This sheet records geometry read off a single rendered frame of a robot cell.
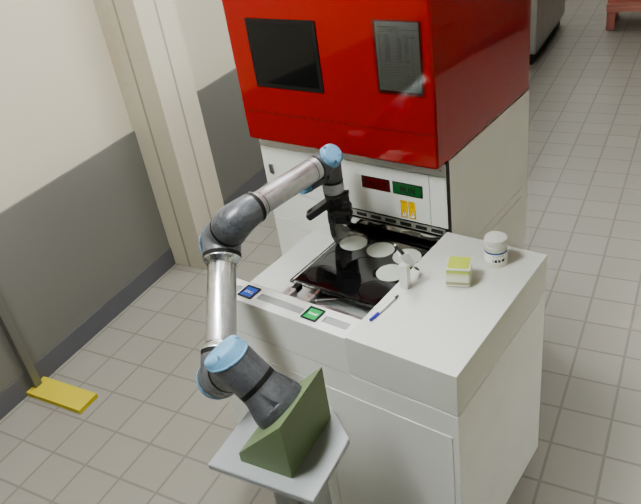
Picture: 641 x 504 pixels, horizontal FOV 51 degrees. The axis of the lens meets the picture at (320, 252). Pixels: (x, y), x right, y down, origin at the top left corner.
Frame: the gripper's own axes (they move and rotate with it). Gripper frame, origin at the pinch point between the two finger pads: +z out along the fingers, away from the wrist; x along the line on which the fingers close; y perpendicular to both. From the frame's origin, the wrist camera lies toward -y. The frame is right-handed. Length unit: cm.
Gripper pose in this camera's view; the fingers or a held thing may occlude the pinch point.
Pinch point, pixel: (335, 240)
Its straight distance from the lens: 247.3
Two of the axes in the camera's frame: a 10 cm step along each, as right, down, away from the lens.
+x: 1.2, -5.5, 8.3
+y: 9.8, -0.5, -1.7
